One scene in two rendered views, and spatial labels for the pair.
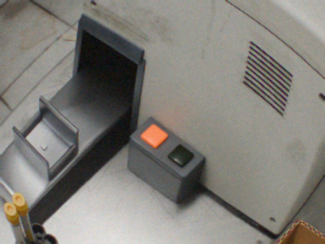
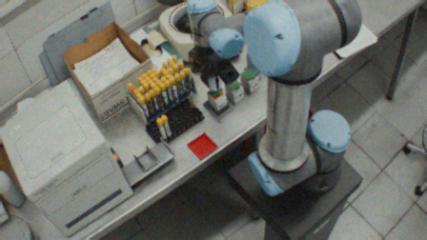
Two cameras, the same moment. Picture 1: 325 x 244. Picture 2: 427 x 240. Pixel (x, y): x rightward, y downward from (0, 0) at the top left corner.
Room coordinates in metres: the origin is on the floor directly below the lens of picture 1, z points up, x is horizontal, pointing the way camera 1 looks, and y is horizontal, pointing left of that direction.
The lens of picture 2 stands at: (0.92, 0.60, 2.01)
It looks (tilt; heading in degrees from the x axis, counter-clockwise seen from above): 54 degrees down; 206
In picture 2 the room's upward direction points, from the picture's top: 8 degrees counter-clockwise
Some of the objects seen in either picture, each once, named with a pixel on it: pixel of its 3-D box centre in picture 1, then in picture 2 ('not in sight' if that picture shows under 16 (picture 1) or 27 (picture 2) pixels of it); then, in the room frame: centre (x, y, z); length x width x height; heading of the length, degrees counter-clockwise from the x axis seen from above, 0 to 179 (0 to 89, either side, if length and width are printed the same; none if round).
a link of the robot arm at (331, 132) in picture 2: not in sight; (325, 141); (0.31, 0.59, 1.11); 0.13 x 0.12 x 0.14; 137
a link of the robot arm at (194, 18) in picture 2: not in sight; (203, 14); (0.13, 0.22, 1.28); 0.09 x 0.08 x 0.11; 47
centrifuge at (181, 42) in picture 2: not in sight; (200, 30); (-0.15, 0.06, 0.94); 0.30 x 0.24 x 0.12; 49
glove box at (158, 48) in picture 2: not in sight; (154, 50); (-0.02, -0.06, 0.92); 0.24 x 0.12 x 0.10; 58
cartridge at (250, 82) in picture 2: not in sight; (250, 81); (0.02, 0.30, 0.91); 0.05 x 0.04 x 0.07; 58
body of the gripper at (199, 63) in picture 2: not in sight; (206, 52); (0.12, 0.21, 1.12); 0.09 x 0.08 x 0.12; 60
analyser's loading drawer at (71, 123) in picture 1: (56, 129); (140, 165); (0.42, 0.09, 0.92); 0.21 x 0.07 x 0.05; 148
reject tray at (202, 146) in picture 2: not in sight; (202, 146); (0.28, 0.23, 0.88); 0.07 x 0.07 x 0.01; 58
